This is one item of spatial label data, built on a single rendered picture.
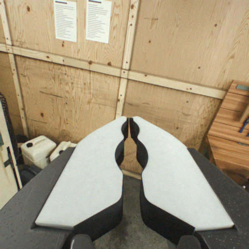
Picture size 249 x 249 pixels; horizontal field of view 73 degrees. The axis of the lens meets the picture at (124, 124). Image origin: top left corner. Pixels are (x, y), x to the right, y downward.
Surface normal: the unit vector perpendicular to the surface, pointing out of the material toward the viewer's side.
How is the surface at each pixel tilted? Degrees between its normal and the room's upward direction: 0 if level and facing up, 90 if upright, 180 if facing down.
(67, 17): 90
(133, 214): 0
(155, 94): 91
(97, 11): 90
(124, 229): 0
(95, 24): 90
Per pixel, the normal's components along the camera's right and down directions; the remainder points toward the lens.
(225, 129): -0.25, 0.47
